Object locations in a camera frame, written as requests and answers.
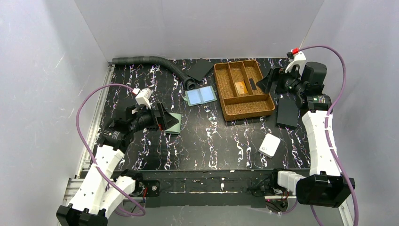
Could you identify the black flat pad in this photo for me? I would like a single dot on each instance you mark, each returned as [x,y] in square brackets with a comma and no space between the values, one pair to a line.
[200,69]

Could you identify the white rectangular box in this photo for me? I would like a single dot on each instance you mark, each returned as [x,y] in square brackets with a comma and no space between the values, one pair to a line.
[269,145]

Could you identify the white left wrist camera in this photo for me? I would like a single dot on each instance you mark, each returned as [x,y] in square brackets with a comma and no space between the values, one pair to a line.
[142,97]

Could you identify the black card in tray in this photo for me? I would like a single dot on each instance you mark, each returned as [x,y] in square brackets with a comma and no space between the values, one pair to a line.
[252,84]

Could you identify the wicker divided tray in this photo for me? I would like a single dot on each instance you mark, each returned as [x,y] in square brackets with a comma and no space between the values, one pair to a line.
[239,96]

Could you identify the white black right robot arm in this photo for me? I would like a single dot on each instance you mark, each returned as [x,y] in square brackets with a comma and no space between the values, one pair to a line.
[326,184]

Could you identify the orange card in tray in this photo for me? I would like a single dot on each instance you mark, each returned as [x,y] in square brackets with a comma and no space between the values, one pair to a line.
[241,88]

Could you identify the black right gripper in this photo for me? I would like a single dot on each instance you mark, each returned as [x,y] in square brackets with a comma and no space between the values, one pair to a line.
[278,80]

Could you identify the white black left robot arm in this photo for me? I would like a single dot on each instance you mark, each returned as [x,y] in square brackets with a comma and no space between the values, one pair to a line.
[98,196]

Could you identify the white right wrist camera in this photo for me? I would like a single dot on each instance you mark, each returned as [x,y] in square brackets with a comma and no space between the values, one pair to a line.
[297,60]

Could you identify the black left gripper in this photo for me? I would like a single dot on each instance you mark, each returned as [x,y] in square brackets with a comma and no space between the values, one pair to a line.
[159,117]

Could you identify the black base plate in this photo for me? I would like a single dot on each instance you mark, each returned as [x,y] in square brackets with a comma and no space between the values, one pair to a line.
[237,187]

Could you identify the black flat wallet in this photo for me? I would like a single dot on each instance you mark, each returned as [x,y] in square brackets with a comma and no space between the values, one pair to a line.
[287,112]

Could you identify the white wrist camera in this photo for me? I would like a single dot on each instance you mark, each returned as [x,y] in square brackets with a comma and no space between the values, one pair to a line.
[142,97]
[297,60]

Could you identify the open mint card holder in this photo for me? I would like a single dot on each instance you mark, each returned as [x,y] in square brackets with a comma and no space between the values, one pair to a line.
[200,96]

